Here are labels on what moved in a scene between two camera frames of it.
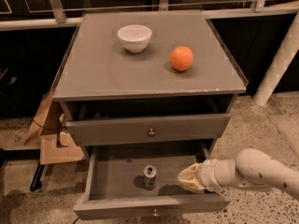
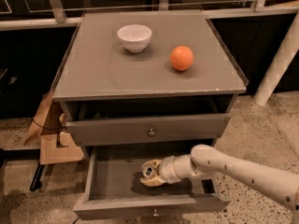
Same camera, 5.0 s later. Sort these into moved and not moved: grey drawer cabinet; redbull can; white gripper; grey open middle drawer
Moved: white gripper
Not moved: grey open middle drawer; redbull can; grey drawer cabinet
